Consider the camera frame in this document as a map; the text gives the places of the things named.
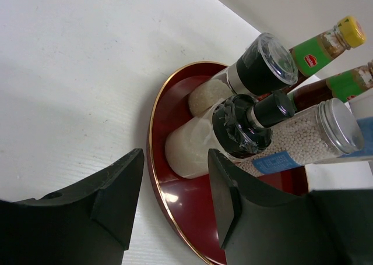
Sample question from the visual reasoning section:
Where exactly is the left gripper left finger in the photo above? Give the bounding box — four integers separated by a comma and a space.
1, 149, 145, 264

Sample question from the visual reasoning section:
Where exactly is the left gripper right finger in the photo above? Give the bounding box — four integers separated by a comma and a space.
208, 149, 372, 264

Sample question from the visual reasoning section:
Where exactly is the dark-cap grinder jar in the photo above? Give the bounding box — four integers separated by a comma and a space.
165, 91, 295, 179
188, 33, 298, 116

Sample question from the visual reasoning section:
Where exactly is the silver-lid spice jar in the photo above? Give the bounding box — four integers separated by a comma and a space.
237, 98, 364, 177
338, 94, 372, 162

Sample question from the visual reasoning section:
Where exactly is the sauce bottle yellow cap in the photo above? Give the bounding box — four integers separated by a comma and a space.
288, 61, 372, 112
284, 15, 367, 93

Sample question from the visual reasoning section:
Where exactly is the red round tray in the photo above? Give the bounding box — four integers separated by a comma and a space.
146, 61, 310, 265

